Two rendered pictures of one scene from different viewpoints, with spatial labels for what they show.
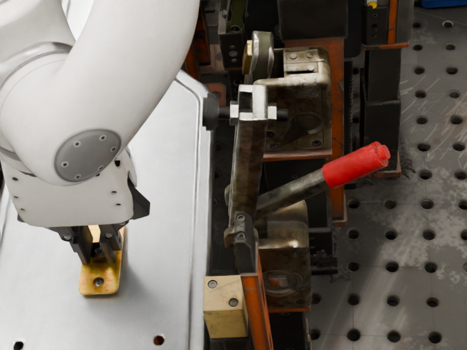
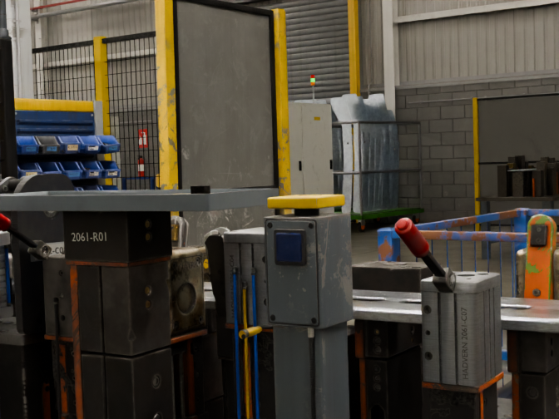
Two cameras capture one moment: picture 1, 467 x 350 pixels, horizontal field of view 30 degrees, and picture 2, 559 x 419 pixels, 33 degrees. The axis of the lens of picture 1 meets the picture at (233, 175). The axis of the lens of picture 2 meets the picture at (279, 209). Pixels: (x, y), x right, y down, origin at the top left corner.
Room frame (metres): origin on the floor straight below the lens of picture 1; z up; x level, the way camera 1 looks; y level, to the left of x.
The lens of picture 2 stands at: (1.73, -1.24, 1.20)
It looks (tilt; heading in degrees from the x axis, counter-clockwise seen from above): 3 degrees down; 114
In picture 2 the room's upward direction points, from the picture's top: 2 degrees counter-clockwise
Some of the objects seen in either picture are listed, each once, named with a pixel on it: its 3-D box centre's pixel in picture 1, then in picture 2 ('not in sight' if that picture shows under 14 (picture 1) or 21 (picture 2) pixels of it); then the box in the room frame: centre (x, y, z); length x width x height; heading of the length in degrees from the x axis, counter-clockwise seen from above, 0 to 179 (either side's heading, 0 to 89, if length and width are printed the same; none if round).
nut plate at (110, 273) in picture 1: (101, 252); not in sight; (0.46, 0.14, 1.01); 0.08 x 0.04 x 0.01; 172
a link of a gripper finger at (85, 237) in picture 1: (67, 233); not in sight; (0.46, 0.16, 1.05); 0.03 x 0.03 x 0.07; 81
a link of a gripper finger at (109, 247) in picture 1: (118, 230); not in sight; (0.46, 0.11, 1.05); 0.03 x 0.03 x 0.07; 81
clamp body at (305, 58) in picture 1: (301, 173); not in sight; (0.60, -0.08, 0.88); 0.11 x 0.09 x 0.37; 82
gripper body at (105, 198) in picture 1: (66, 171); not in sight; (0.46, 0.14, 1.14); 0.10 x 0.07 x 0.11; 81
